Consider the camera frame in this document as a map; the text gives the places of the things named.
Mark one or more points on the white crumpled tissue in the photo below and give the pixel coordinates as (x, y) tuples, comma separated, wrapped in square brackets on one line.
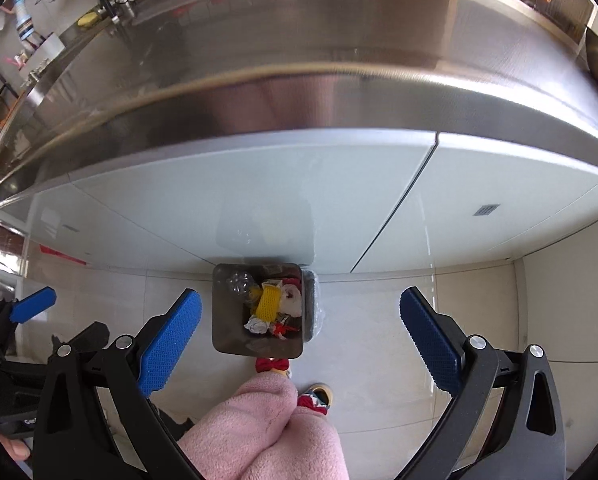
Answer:
[(291, 300)]

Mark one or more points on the grey square trash bin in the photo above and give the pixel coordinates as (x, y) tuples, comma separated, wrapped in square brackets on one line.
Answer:
[(226, 330)]

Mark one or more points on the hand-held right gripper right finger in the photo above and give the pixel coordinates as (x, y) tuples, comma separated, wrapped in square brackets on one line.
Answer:
[(429, 345)]

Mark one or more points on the crushed clear plastic bottle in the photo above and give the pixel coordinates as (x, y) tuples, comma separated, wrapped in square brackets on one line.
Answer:
[(240, 285)]

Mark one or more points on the yellow sponge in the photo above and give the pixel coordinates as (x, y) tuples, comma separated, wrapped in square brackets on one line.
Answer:
[(90, 19)]

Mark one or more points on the red and white wrapper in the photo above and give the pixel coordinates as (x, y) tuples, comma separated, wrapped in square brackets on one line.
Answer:
[(284, 328)]

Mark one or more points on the red strip sticker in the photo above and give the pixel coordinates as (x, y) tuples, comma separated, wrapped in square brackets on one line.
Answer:
[(61, 254)]

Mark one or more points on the clear plastic bin liner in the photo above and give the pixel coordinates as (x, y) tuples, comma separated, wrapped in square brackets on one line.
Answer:
[(315, 305)]

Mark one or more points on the person's left hand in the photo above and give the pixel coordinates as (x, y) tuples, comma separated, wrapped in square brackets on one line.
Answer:
[(16, 447)]

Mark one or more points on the black faucet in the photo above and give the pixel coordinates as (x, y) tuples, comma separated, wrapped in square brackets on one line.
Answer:
[(110, 2)]

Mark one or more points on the yellow mesh wrapper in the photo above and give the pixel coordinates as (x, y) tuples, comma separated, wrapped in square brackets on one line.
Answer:
[(270, 302)]

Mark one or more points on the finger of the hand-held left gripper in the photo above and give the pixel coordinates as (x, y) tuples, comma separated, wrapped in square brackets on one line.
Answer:
[(31, 305)]

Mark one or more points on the blue and white bottle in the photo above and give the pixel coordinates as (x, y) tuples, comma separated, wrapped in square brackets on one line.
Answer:
[(25, 17)]

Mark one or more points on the red bow slipper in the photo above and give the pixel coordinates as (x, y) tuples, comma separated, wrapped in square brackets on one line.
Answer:
[(274, 366), (316, 399)]

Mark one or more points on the crumpled silver wrapper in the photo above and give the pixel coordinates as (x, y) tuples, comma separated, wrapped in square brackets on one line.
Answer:
[(257, 325)]

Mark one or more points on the small grey vent grille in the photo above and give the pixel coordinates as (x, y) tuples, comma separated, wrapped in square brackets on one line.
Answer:
[(486, 209)]

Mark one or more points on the white plastic container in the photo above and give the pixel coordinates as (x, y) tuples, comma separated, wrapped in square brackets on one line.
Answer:
[(46, 50)]

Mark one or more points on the white base cabinet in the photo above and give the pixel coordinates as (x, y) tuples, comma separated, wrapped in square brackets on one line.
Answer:
[(279, 185)]

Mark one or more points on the stainless steel countertop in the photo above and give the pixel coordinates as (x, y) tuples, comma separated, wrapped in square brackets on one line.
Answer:
[(304, 50)]

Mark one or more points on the pink fleece pants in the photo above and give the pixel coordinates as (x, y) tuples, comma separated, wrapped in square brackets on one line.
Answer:
[(269, 435)]

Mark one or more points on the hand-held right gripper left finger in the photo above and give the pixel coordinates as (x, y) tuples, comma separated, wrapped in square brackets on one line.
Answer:
[(171, 345)]

